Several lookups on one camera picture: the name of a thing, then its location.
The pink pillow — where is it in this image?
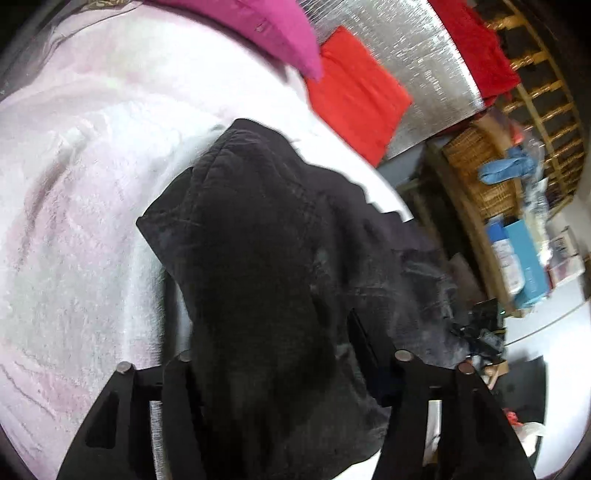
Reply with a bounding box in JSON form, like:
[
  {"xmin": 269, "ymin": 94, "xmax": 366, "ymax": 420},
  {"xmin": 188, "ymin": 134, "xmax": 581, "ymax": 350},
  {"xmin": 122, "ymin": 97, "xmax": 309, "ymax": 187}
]
[{"xmin": 148, "ymin": 0, "xmax": 324, "ymax": 81}]

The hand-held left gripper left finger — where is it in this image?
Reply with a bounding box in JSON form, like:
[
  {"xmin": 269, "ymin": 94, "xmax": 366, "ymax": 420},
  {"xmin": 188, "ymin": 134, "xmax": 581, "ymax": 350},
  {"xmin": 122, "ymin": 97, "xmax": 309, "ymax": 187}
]
[{"xmin": 55, "ymin": 351, "xmax": 206, "ymax": 480}]

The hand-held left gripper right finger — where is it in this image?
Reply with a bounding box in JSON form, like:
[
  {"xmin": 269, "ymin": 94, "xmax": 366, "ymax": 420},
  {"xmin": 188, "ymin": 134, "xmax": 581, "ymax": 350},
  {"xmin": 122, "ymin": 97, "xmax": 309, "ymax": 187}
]
[{"xmin": 346, "ymin": 308, "xmax": 536, "ymax": 480}]

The wooden shelf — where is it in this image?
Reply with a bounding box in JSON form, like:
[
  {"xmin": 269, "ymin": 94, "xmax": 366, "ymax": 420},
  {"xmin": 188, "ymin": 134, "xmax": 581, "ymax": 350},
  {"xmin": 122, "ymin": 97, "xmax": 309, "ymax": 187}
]
[{"xmin": 422, "ymin": 138, "xmax": 522, "ymax": 319}]

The blue box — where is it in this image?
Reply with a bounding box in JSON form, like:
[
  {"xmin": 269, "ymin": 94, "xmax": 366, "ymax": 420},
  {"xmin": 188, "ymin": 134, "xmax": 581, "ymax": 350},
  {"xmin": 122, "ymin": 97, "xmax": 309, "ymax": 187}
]
[{"xmin": 503, "ymin": 219, "xmax": 550, "ymax": 310}]

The black jacket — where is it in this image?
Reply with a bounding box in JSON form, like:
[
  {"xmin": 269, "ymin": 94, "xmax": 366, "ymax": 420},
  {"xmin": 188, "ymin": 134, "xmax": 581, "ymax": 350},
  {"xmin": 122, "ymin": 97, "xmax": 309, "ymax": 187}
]
[{"xmin": 136, "ymin": 117, "xmax": 467, "ymax": 480}]

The pale pink fluffy blanket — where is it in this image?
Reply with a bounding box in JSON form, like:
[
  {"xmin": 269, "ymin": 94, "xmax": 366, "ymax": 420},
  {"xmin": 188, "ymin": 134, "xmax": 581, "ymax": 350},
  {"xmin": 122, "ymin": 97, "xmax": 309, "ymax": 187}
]
[{"xmin": 0, "ymin": 0, "xmax": 416, "ymax": 480}]

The grey sheer cloth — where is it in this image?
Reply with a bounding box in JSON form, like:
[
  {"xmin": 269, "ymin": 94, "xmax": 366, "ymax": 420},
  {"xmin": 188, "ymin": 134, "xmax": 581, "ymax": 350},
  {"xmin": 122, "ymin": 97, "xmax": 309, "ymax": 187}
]
[{"xmin": 0, "ymin": 0, "xmax": 139, "ymax": 100}]

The wooden railing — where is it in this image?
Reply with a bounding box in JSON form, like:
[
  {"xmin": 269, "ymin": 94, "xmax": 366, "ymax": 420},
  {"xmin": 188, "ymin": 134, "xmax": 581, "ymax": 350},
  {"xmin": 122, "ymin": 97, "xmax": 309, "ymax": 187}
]
[{"xmin": 475, "ymin": 0, "xmax": 585, "ymax": 217}]

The dark red blanket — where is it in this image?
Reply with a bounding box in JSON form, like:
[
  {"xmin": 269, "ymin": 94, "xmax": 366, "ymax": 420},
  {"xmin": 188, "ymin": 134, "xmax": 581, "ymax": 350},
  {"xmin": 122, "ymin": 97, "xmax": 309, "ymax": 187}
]
[{"xmin": 427, "ymin": 0, "xmax": 522, "ymax": 109}]

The silver foil mat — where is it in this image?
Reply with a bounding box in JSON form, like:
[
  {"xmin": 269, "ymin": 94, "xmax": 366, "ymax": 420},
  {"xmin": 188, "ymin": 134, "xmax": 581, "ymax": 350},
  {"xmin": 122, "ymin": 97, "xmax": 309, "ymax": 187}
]
[{"xmin": 295, "ymin": 0, "xmax": 485, "ymax": 160}]

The wicker basket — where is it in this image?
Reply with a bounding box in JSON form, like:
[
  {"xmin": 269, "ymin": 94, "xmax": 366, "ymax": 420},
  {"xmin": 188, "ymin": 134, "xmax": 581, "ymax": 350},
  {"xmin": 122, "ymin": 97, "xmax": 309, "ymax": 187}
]
[{"xmin": 441, "ymin": 124, "xmax": 527, "ymax": 222}]

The blue cloth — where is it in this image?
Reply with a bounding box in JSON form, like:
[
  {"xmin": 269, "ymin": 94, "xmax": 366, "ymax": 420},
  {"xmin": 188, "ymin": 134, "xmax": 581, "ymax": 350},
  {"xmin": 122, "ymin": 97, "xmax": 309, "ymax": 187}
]
[{"xmin": 478, "ymin": 154, "xmax": 539, "ymax": 185}]

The orange-red pillow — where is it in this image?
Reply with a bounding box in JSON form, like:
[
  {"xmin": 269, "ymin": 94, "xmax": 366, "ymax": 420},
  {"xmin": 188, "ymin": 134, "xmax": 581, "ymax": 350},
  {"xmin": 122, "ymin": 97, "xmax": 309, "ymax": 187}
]
[{"xmin": 305, "ymin": 25, "xmax": 414, "ymax": 167}]

